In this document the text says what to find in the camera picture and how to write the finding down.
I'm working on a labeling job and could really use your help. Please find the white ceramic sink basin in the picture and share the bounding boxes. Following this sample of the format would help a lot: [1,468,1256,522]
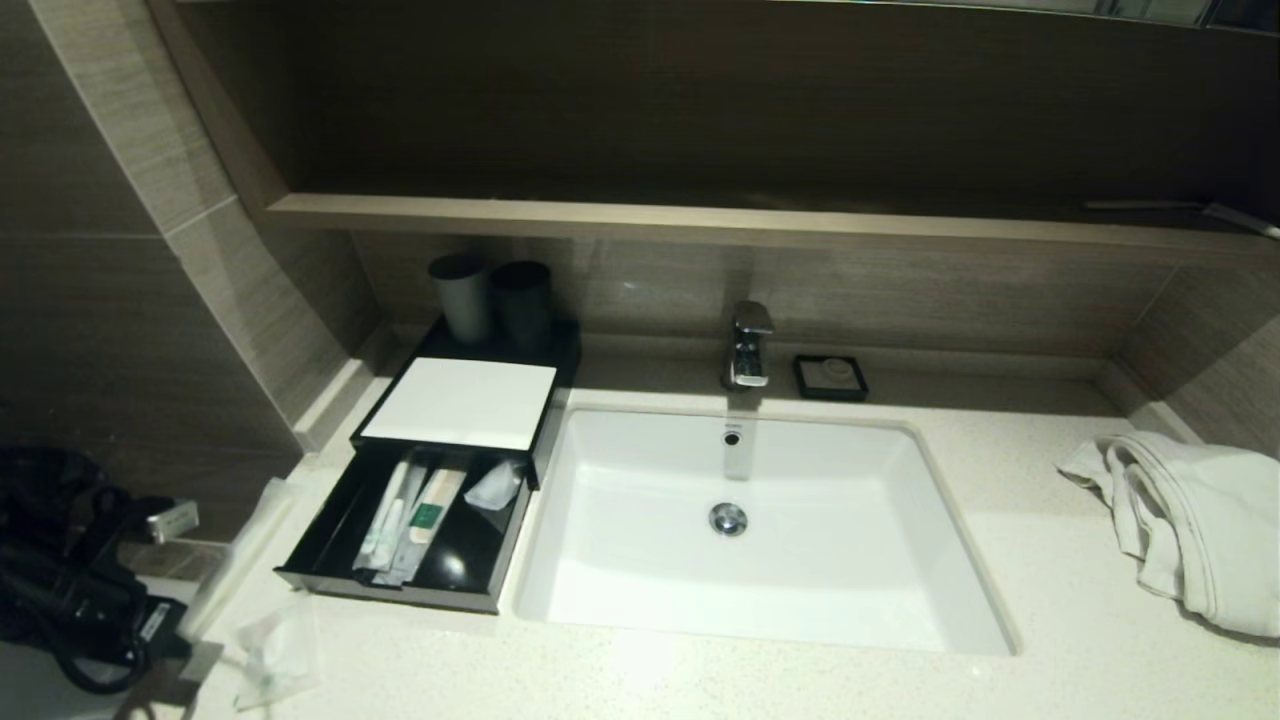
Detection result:
[513,403,1021,658]

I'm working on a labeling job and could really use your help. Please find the black box drawer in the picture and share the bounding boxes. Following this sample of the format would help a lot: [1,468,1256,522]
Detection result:
[275,448,537,616]

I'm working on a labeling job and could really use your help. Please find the grey tumbler cup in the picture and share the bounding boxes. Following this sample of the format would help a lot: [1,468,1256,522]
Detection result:
[429,253,494,346]

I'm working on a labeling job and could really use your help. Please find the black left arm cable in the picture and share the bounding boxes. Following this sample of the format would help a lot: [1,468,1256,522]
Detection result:
[0,600,153,698]

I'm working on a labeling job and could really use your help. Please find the white folded towel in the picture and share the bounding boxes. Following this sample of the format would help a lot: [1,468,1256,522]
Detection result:
[1055,430,1280,639]

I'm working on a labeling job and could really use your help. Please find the black tumbler cup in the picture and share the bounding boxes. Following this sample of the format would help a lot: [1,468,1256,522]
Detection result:
[490,262,556,351]

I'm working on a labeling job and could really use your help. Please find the clear green-print toothbrush packet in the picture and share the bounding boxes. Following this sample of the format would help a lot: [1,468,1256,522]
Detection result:
[352,455,413,576]

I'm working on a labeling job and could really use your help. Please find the small white wrapped packet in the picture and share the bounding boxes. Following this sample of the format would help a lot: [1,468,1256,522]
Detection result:
[463,460,526,513]

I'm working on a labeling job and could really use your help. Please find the long clear plastic packet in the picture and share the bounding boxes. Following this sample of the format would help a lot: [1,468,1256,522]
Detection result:
[183,478,301,643]

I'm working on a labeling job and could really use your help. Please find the wooden wall shelf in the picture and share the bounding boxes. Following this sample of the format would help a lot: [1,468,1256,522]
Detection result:
[268,195,1280,263]

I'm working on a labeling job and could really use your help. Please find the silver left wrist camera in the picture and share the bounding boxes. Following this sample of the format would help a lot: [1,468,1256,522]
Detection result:
[145,500,201,544]

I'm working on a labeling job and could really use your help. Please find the chrome faucet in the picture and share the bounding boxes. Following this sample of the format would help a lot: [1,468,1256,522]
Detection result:
[722,302,775,391]

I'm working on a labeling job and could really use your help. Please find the black square soap dish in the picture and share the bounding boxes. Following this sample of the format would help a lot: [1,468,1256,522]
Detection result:
[793,354,869,404]

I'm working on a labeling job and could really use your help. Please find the comb green label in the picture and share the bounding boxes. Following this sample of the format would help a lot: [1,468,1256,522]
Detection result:
[378,465,468,589]

